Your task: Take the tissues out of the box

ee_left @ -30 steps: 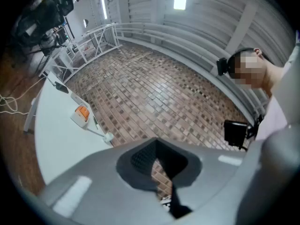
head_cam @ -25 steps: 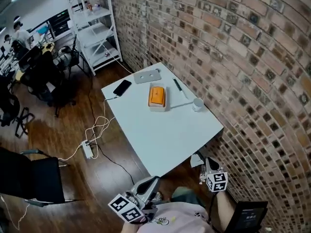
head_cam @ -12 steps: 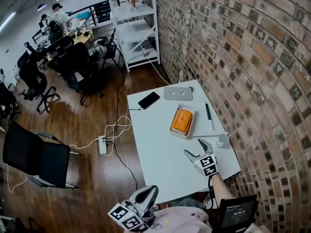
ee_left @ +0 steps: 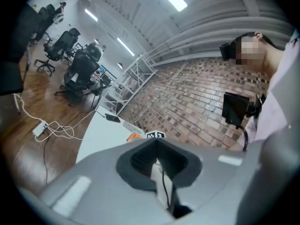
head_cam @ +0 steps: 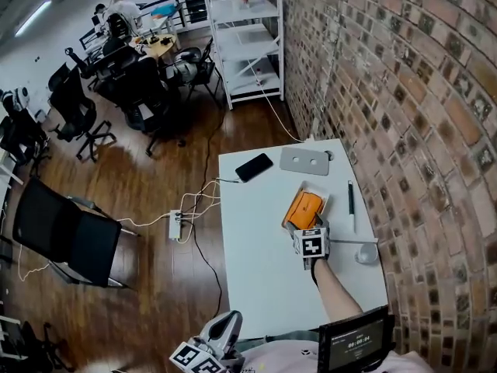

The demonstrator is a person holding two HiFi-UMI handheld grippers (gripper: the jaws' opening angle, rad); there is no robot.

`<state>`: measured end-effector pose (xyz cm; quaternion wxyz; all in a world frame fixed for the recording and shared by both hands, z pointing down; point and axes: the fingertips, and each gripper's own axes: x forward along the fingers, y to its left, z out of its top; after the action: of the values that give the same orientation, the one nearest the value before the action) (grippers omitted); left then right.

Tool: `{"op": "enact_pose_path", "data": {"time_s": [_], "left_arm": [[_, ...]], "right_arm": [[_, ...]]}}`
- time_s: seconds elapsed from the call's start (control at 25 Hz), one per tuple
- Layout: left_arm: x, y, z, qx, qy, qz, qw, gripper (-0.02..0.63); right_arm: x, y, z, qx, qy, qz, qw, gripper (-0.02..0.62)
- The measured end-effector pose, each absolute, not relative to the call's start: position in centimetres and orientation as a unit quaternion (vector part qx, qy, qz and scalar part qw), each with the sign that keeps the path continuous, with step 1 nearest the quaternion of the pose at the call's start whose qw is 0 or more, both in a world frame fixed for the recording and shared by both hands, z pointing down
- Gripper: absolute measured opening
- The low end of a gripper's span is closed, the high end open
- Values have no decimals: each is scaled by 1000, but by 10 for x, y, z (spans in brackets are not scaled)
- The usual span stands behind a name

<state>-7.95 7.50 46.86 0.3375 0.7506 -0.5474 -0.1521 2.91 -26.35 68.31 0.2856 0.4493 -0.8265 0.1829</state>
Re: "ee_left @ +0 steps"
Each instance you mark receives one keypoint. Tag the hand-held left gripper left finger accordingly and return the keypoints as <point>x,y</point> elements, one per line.
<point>93,172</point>

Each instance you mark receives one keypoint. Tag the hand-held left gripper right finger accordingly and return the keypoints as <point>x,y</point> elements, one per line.
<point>215,172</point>

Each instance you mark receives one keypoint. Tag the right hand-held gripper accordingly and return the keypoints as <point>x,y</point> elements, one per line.
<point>155,134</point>

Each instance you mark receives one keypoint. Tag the black phone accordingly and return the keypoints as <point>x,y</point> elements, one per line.
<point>112,117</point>

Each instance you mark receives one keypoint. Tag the white metal shelf rack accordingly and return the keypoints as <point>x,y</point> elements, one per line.
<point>138,76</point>

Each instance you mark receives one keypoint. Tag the black chest-mounted screen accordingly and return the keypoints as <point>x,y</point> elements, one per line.
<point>234,109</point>

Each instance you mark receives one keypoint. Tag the white power strip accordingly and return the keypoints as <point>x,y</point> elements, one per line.
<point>39,129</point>

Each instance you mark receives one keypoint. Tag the office desk with monitors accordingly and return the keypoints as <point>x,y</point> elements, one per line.
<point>106,76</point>

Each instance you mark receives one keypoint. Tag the black mesh office chair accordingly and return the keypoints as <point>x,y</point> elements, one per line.
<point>59,47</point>
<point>80,72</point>
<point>92,53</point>
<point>44,17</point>

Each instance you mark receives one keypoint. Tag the person's pink shirt torso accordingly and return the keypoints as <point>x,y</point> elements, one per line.
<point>279,97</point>

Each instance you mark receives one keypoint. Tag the person's head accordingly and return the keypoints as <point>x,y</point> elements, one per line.
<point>262,55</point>

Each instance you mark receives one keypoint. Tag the large black screen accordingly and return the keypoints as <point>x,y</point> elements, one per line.
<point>21,41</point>

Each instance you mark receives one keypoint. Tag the black head-worn camera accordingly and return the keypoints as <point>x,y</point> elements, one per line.
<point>225,51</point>

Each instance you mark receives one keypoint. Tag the white wall pipes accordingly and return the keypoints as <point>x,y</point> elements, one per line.
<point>211,35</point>

